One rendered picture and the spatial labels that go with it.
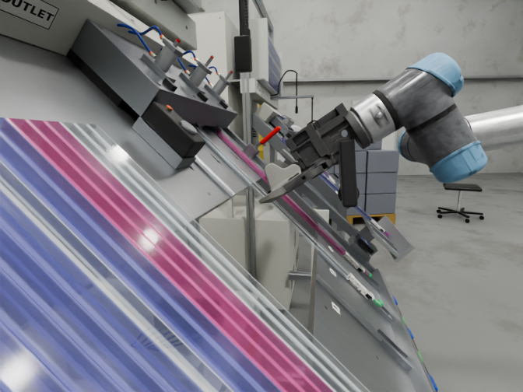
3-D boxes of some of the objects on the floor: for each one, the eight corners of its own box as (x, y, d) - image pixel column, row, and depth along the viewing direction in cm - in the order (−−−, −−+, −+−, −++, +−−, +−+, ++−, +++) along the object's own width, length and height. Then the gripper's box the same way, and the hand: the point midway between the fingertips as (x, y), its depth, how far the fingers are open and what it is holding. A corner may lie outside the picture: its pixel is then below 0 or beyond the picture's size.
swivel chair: (462, 211, 394) (470, 152, 378) (493, 222, 341) (503, 154, 324) (425, 212, 395) (430, 153, 378) (450, 223, 341) (458, 155, 325)
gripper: (340, 107, 53) (254, 166, 59) (346, 96, 39) (233, 174, 45) (363, 145, 53) (275, 199, 59) (377, 145, 40) (261, 216, 46)
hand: (270, 197), depth 52 cm, fingers open, 7 cm apart
